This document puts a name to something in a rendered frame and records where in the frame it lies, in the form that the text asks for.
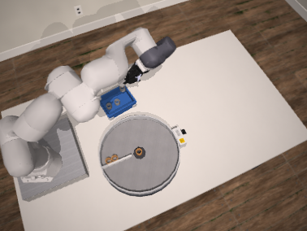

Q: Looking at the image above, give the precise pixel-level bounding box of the grey round table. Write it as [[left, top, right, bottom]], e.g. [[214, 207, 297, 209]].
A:
[[98, 115, 187, 197]]

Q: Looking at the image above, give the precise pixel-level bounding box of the blue crate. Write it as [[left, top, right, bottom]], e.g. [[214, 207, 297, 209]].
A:
[[100, 86, 137, 121]]

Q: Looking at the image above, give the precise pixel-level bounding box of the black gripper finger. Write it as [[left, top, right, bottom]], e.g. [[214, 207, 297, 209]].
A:
[[119, 69, 141, 87], [125, 61, 137, 78]]

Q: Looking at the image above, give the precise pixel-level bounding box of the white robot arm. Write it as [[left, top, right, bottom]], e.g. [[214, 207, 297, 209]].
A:
[[0, 28, 176, 183]]

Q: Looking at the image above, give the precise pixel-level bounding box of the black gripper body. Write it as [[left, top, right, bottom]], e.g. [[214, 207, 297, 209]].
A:
[[135, 65, 150, 76]]

